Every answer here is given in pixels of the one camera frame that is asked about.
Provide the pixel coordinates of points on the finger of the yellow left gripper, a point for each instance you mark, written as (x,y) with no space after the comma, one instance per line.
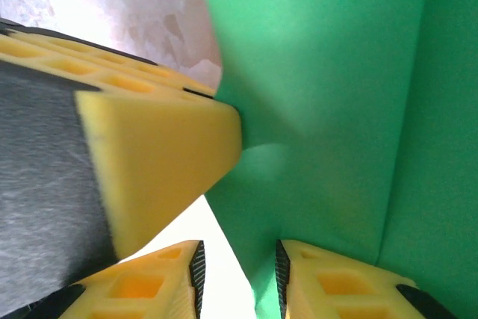
(112,68)
(157,154)

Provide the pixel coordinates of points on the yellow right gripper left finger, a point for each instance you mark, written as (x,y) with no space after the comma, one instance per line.
(149,289)

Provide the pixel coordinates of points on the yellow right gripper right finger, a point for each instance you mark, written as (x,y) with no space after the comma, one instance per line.
(336,289)

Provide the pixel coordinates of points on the green paper sheet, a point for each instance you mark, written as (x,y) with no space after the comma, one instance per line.
(336,72)

